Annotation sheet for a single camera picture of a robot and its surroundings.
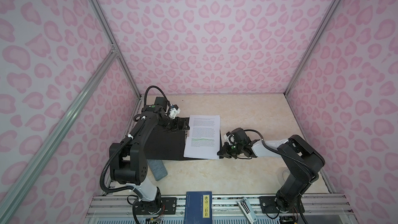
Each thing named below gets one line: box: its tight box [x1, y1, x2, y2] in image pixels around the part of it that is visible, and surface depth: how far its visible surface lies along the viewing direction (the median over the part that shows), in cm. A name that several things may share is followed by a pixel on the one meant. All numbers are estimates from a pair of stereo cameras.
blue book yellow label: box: [183, 190, 213, 224], surface depth 73 cm
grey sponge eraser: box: [146, 159, 168, 181], surface depth 84 cm
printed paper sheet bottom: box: [183, 115, 221, 160], surface depth 98 cm
